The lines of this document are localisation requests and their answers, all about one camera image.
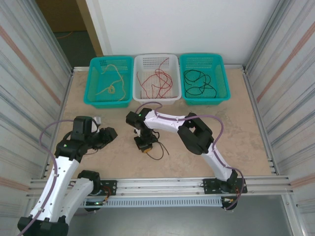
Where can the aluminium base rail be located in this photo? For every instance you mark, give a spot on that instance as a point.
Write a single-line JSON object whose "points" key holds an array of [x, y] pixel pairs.
{"points": [[160, 184]]}

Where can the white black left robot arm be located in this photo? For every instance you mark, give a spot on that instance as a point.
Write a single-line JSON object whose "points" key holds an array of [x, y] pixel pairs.
{"points": [[61, 177]]}

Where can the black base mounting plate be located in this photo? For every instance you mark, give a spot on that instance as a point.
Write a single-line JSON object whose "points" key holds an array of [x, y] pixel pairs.
{"points": [[209, 184], [110, 184]]}

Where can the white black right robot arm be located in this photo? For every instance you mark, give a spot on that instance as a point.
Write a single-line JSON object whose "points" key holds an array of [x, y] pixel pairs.
{"points": [[165, 121]]}

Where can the wooden door frame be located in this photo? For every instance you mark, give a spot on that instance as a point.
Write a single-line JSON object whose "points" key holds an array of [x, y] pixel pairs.
{"points": [[88, 24]]}

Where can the teal plastic basket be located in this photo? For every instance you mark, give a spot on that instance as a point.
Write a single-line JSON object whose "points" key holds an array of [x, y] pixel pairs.
{"points": [[221, 98], [91, 98]]}

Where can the white plastic basket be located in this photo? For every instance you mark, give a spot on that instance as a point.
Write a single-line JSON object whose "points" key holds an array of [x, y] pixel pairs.
{"points": [[152, 100]]}

